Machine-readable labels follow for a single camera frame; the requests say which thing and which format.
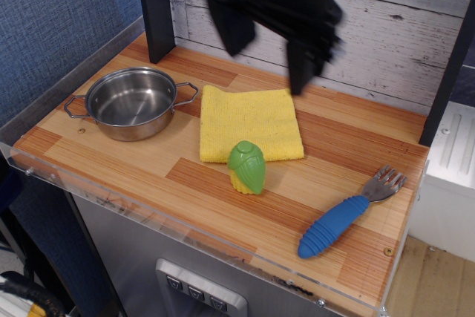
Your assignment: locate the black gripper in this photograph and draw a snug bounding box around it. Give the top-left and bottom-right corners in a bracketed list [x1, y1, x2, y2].
[207, 0, 343, 95]

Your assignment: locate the blue handled metal fork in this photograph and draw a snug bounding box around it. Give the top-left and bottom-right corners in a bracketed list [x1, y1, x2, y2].
[297, 166, 407, 259]

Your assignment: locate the yellow folded towel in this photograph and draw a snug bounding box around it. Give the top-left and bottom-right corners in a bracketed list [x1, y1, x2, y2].
[200, 85, 304, 163]

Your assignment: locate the green yellow toy corn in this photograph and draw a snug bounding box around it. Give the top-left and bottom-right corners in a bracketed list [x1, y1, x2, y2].
[227, 140, 266, 195]

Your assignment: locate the stainless steel pot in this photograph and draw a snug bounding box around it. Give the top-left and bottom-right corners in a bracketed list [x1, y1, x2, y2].
[64, 67, 199, 142]

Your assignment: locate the clear acrylic edge guard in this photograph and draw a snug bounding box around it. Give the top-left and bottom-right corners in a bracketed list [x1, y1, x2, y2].
[2, 138, 428, 316]

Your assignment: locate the white appliance at right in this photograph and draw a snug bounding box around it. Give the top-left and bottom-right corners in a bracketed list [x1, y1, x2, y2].
[408, 102, 474, 261]

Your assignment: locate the stainless steel cabinet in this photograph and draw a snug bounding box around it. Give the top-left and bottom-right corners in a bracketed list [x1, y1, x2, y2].
[72, 195, 336, 316]

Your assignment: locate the silver control panel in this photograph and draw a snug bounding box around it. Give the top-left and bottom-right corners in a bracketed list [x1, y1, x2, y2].
[156, 258, 248, 317]

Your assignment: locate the black left vertical post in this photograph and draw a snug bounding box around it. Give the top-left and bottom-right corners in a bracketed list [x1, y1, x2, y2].
[140, 0, 175, 64]

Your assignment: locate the black vertical post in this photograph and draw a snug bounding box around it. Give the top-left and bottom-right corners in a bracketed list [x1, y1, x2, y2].
[140, 0, 175, 64]
[419, 0, 474, 147]

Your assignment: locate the black right vertical post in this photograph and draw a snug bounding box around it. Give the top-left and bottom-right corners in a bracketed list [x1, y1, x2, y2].
[419, 0, 474, 147]

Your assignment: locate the black braided cable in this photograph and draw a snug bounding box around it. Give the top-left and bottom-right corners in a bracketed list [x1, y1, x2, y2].
[0, 279, 64, 317]

